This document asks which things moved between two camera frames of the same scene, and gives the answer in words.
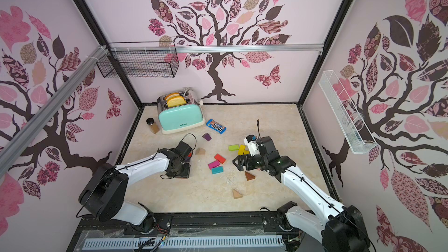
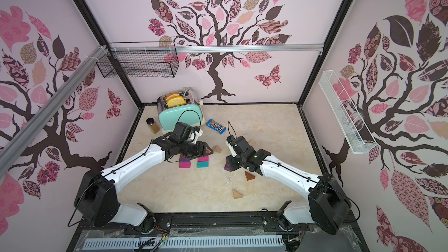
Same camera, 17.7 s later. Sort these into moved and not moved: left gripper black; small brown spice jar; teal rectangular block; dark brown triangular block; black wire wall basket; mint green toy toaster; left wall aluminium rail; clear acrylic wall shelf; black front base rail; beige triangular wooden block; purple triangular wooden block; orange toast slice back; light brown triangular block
Moved: beige triangular wooden block; purple triangular wooden block; teal rectangular block; left gripper black
Not moved: clear acrylic wall shelf; dark brown triangular block; left wall aluminium rail; black wire wall basket; black front base rail; mint green toy toaster; light brown triangular block; orange toast slice back; small brown spice jar
